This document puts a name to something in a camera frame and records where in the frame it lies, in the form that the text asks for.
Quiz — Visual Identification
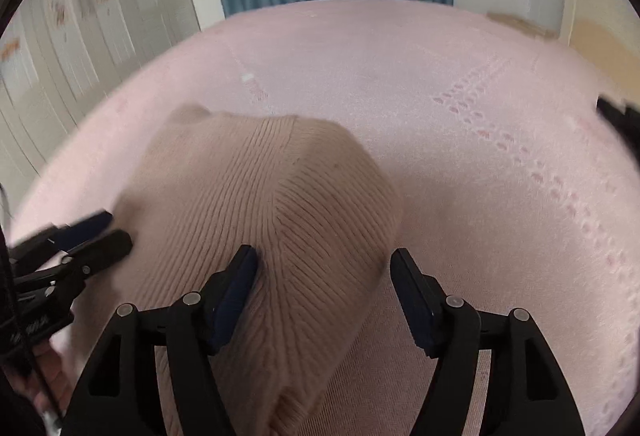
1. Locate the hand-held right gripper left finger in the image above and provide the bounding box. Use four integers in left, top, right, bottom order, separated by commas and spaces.
70, 244, 261, 436

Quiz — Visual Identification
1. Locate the black object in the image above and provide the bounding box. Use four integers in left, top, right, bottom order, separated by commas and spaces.
596, 94, 640, 154

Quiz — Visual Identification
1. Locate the pink patterned bed sheet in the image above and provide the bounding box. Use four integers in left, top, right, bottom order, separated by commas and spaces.
10, 0, 640, 436

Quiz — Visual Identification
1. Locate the light wooden board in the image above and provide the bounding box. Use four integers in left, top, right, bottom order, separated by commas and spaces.
486, 10, 560, 42

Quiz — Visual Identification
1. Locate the cream wooden cabinet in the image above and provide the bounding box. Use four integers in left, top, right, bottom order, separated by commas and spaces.
559, 0, 640, 89

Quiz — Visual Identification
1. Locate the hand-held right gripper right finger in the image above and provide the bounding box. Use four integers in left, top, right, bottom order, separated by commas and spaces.
390, 248, 586, 436

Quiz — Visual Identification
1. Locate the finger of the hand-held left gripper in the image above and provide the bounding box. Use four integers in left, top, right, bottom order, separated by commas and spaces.
9, 209, 115, 263
12, 229, 134, 301

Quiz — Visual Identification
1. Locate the person's left hand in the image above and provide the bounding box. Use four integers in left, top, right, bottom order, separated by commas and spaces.
9, 341, 83, 424

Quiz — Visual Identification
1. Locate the beige knit sweater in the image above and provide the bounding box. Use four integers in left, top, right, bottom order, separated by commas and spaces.
70, 103, 406, 436

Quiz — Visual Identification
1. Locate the flower print wardrobe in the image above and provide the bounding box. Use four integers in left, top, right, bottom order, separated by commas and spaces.
0, 0, 226, 181

